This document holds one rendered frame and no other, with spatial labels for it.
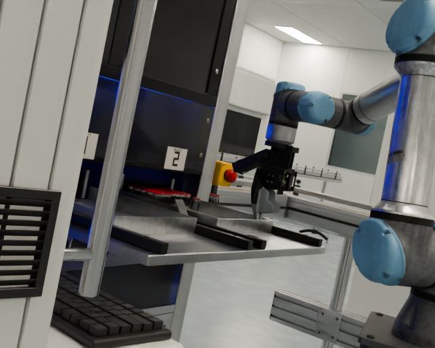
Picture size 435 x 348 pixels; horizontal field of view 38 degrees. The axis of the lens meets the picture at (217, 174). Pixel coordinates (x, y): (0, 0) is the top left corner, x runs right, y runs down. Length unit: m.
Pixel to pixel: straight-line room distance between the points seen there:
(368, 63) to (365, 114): 8.82
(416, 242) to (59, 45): 0.75
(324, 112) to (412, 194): 0.39
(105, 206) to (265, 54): 9.94
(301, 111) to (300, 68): 9.33
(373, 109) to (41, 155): 0.99
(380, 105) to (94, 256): 0.91
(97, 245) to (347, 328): 1.80
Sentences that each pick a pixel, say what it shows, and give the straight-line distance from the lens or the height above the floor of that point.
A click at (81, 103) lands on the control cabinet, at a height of 1.10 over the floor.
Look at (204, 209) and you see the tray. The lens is 1.81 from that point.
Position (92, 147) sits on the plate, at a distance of 1.49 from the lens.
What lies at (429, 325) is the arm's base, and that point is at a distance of 1.29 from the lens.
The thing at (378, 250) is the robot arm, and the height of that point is 0.96.
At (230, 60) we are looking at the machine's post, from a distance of 1.86.
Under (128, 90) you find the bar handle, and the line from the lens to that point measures 0.75.
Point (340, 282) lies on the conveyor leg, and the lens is 2.49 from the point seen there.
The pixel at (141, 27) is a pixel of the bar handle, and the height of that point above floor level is 1.20.
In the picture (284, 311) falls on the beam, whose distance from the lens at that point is 2.59.
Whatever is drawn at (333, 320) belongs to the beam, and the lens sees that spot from 2.50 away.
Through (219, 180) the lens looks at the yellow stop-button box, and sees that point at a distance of 1.90.
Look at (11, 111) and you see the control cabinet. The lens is 0.66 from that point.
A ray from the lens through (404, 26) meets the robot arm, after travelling 1.25.
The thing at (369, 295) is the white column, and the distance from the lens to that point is 3.07.
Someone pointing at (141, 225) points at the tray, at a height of 0.90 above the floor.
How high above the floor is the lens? 1.09
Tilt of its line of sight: 3 degrees down
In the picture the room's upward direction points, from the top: 12 degrees clockwise
